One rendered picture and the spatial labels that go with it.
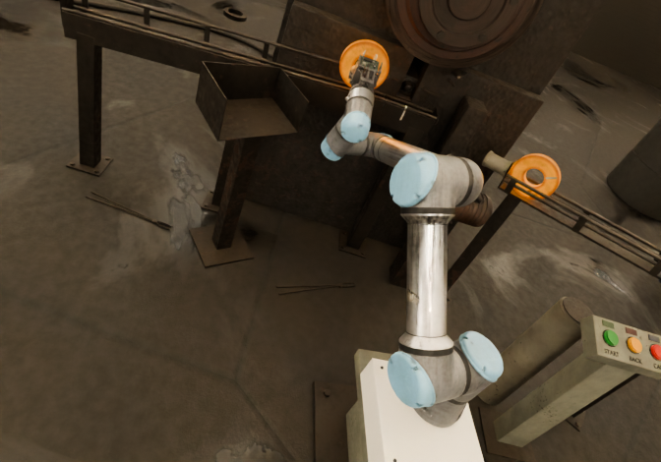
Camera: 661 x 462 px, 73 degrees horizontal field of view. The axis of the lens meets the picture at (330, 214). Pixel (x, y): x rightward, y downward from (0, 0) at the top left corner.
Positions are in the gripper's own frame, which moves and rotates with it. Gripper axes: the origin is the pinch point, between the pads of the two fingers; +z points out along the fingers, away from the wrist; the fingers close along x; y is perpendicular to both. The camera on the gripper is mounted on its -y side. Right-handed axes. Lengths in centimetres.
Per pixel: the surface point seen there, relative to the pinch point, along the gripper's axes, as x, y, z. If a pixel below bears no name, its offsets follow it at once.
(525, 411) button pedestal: -82, -49, -79
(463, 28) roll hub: -23.6, 18.0, 4.7
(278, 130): 19.8, -18.0, -23.0
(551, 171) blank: -69, -7, -14
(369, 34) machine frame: 0.2, -2.0, 17.1
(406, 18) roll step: -7.6, 12.4, 9.1
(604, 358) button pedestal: -79, -11, -73
